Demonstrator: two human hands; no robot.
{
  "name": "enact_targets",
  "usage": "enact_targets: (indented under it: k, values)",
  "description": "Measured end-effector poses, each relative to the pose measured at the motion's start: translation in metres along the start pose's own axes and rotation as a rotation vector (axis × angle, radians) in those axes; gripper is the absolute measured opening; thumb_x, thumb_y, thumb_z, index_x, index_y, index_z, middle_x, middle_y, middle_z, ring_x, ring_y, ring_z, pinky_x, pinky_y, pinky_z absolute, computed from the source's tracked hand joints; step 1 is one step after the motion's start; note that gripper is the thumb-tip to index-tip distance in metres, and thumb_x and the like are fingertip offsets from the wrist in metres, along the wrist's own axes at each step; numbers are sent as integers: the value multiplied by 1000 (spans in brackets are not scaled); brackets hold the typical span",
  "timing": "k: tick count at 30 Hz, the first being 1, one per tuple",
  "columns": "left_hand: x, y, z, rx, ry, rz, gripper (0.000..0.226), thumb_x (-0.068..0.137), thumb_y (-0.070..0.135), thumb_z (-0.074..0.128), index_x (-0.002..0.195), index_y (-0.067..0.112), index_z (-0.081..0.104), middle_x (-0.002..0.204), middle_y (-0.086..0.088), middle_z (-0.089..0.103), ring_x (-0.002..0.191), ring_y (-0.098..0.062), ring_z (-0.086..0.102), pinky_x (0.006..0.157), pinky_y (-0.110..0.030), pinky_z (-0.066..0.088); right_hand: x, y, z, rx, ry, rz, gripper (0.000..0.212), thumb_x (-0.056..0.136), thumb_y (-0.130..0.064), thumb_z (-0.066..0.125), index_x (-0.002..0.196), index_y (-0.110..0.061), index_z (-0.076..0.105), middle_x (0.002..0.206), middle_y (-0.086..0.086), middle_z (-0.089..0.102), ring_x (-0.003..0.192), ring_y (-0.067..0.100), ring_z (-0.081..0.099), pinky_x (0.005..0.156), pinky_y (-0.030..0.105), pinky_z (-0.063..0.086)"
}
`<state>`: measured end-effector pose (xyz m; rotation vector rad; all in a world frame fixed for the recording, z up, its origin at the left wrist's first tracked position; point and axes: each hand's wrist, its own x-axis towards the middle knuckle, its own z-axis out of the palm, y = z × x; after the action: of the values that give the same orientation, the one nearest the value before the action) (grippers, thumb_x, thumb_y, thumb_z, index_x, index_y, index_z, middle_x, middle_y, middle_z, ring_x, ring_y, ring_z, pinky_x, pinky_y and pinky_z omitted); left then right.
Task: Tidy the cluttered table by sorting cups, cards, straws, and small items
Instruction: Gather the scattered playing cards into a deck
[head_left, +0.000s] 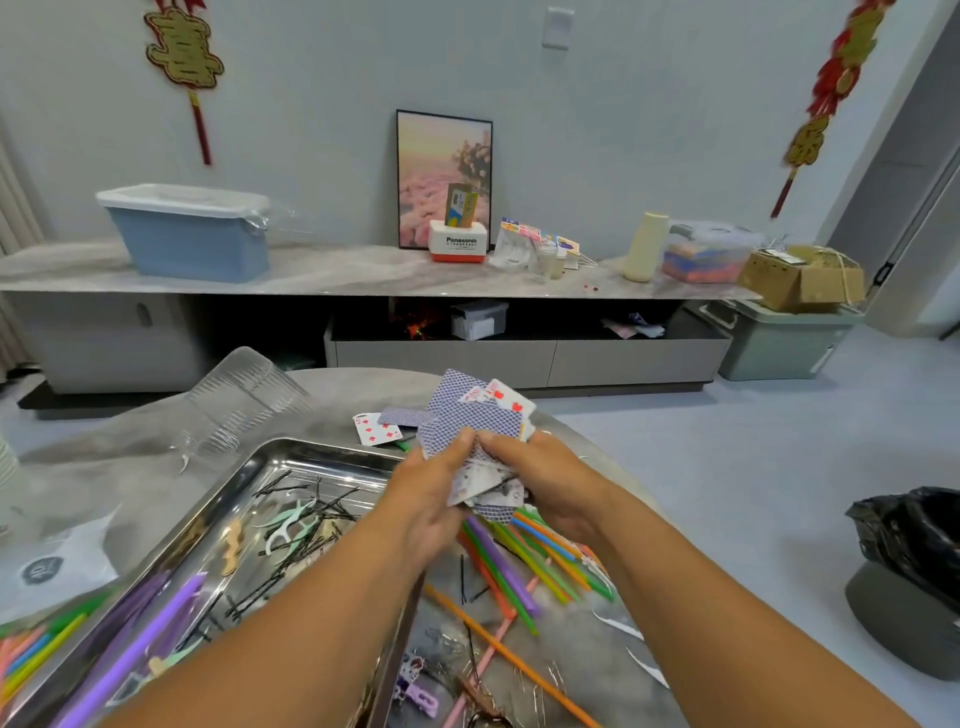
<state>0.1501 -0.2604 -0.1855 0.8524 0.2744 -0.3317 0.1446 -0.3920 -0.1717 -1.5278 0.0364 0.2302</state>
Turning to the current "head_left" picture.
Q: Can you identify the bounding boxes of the white wall switch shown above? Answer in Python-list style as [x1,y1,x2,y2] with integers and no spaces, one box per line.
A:
[543,7,578,50]

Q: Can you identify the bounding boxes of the trash bin with black bag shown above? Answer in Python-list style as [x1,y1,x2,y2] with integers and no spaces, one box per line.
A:
[844,484,960,684]

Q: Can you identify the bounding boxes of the clear printed plastic bag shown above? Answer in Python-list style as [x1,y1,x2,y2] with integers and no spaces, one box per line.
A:
[0,502,122,632]

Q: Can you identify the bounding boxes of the person's right hand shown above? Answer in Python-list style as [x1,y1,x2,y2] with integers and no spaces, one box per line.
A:
[477,427,617,549]

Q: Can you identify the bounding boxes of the clear bag of snacks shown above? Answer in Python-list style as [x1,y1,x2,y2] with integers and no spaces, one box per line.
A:
[492,220,545,272]

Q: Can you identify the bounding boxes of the pile of colourful straws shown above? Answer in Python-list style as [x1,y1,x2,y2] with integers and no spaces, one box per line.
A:
[0,510,617,728]

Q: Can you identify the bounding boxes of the blue storage box white lid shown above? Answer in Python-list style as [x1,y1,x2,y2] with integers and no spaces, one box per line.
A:
[96,183,275,284]

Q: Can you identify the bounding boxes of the person's right forearm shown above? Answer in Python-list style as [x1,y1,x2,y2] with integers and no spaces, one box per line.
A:
[555,487,924,728]

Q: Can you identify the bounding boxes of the white floss pick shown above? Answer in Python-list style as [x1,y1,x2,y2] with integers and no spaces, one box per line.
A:
[589,607,647,644]
[622,645,674,692]

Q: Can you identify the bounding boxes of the cream paper roll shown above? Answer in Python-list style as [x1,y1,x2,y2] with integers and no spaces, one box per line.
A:
[621,210,672,284]

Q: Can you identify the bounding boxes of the clear ribbed organizer box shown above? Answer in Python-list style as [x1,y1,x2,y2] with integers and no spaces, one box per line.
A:
[177,345,314,459]

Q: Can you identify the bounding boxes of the grey sliding door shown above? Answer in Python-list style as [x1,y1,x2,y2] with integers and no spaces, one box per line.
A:
[862,0,960,339]

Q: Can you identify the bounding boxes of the person's left forearm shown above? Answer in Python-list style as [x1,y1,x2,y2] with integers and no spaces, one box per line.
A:
[97,510,444,728]

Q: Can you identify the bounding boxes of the loose papers in cabinet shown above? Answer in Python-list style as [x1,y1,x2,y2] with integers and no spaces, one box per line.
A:
[601,312,669,341]

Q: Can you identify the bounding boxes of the pile of floss picks and clips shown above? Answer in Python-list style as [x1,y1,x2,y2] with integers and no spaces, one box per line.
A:
[202,468,519,728]

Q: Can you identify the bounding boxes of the cardboard box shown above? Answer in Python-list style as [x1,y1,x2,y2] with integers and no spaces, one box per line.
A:
[736,244,869,314]

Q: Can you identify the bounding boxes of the small colourful box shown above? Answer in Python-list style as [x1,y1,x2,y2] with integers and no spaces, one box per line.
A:
[444,183,480,227]

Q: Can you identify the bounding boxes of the beige curtain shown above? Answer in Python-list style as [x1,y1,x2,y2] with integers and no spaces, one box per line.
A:
[0,142,47,257]

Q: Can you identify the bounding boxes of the red gold string wall hanging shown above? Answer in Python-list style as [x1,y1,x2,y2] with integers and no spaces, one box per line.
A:
[769,0,899,222]

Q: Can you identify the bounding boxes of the grey green storage bin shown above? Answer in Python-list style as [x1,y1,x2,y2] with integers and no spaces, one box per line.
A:
[693,297,864,381]

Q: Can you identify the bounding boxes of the metal tray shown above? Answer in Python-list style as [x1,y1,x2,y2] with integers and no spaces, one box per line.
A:
[0,438,429,728]

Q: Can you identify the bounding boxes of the white and red small box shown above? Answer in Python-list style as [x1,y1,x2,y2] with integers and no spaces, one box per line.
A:
[427,220,491,264]

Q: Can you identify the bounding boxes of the person's left hand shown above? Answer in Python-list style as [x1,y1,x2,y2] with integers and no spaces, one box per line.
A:
[372,427,479,572]

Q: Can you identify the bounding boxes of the white box in cabinet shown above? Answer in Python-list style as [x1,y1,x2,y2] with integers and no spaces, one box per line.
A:
[450,300,512,342]

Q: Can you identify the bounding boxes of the clear storage box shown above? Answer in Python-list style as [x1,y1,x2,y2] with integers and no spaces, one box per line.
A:
[661,220,767,287]

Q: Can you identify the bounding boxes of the pile of playing cards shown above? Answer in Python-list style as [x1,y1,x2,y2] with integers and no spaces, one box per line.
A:
[352,367,539,524]

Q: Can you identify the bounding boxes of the grey cabinet with marble top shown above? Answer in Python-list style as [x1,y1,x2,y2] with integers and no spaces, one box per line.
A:
[0,240,767,414]

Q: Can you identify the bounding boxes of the framed pink picture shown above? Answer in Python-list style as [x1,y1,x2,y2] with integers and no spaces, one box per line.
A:
[396,109,495,251]

